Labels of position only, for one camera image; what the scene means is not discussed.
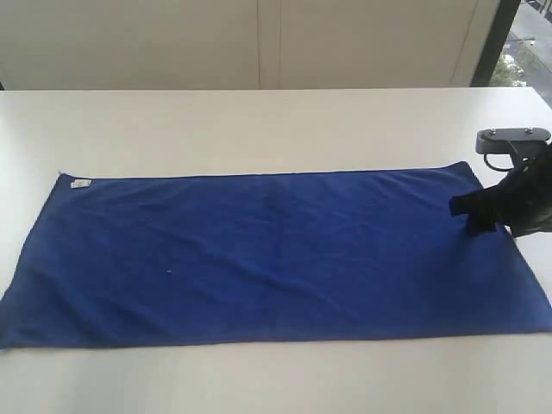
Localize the blue towel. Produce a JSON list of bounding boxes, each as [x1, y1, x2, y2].
[[1, 162, 551, 348]]

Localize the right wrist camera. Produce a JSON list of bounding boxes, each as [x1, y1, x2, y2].
[[475, 127, 551, 158]]

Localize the black window frame post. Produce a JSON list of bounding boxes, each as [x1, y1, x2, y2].
[[470, 0, 521, 87]]

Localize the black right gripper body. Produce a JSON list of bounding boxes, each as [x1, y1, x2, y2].
[[494, 144, 551, 238]]

